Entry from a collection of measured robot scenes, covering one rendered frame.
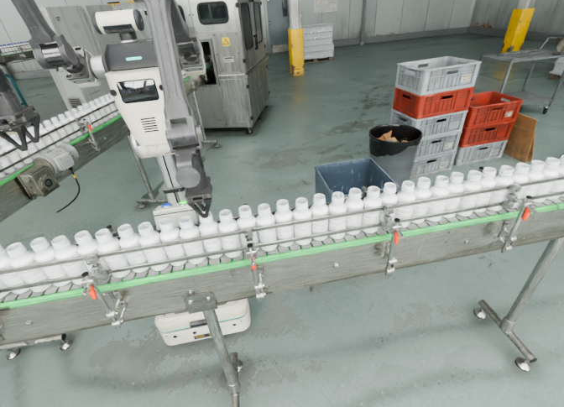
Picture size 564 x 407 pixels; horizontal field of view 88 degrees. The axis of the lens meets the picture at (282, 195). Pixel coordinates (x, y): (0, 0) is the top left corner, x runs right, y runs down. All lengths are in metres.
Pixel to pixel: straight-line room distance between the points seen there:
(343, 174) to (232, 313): 1.00
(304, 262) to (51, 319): 0.82
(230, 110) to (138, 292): 3.80
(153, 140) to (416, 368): 1.76
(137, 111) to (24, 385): 1.69
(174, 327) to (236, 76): 3.39
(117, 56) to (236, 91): 3.17
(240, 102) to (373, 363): 3.69
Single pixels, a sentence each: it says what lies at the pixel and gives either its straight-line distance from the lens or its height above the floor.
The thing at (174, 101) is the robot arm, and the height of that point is 1.50.
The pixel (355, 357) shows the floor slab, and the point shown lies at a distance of 1.92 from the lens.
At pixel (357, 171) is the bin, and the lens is 1.67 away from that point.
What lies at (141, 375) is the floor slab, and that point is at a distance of 2.08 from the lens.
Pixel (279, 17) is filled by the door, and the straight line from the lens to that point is 12.87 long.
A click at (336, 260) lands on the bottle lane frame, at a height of 0.93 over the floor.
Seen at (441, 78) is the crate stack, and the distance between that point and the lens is 3.16.
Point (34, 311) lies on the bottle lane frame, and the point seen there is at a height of 0.95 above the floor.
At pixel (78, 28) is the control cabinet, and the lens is 7.01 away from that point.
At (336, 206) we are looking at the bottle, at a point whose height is 1.13.
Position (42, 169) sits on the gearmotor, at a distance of 2.14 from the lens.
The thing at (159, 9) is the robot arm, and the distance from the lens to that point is 0.87.
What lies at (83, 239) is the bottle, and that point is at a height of 1.16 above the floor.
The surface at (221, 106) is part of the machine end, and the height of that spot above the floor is 0.46.
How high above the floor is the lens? 1.68
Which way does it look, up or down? 33 degrees down
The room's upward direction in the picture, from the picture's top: 5 degrees counter-clockwise
